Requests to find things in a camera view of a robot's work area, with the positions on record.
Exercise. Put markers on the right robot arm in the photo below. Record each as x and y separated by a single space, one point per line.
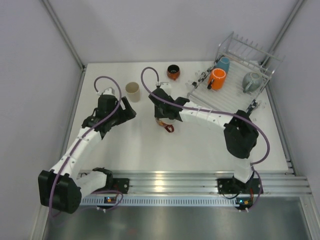
240 134

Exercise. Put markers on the white and red mug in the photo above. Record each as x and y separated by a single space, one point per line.
167 125

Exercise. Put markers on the silver metal dish rack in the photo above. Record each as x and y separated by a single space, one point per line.
245 57

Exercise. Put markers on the blue ceramic mug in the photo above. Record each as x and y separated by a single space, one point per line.
223 63

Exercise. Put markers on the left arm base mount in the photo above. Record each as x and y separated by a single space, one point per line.
120 184

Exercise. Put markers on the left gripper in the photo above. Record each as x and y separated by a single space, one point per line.
124 111

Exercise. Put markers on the black and red bowl cup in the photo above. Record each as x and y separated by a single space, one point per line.
173 72

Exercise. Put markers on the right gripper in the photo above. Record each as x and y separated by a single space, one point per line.
157 114

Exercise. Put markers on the grey ceramic mug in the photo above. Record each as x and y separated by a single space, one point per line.
252 81

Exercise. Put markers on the aluminium mounting rail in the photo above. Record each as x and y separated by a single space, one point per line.
205 183

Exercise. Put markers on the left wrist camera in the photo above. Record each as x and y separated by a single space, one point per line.
108 91

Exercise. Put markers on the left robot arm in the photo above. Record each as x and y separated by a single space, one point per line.
60 188

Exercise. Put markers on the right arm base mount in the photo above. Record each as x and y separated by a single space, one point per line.
226 188

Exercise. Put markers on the beige tumbler cup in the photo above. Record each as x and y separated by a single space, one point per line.
133 92

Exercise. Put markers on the orange mug black handle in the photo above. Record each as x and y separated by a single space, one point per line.
216 79

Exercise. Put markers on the slotted cable duct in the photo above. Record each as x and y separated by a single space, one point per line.
163 201

